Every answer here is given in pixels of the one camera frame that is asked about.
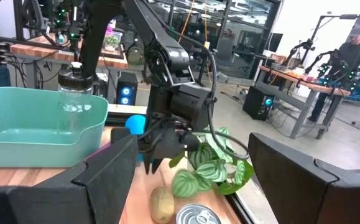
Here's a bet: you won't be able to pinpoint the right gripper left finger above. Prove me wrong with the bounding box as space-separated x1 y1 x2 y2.
0 134 139 224

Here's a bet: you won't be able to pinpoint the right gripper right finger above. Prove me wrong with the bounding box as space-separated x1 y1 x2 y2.
247 132 360 224

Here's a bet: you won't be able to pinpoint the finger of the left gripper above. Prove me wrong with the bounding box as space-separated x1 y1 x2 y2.
142 154 152 175
150 156 165 174

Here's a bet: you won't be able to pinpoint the blue plastic bottle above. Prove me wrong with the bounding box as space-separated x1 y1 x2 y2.
124 114 147 163

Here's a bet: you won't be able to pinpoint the teal plastic bin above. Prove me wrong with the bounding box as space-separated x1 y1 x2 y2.
0 86 109 169

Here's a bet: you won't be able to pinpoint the clear bottle black cap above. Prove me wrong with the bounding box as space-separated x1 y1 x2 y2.
57 61 95 131

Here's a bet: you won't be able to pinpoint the brown kiwi fruit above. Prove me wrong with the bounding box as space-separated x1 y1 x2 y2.
149 186 176 224

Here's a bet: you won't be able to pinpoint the green striped leaf plant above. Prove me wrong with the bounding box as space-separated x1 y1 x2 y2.
168 125 255 200

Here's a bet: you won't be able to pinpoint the black computer tower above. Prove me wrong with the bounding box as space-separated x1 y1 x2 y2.
116 72 139 106
242 85 274 121

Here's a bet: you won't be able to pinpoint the tin can red label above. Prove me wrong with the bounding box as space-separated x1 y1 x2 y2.
175 203 223 224

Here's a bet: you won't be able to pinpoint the wooden table grey legs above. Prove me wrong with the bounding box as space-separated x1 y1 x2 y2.
259 65 353 140
10 34 129 103

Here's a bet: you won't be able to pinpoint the small boxed potted plant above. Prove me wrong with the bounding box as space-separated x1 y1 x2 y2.
103 30 124 52

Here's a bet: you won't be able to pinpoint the black monitor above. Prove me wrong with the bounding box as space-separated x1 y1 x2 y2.
264 32 284 54

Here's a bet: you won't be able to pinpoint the person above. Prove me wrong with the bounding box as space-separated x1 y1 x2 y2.
307 24 360 123

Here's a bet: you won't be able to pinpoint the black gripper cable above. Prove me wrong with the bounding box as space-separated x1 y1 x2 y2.
179 30 251 161

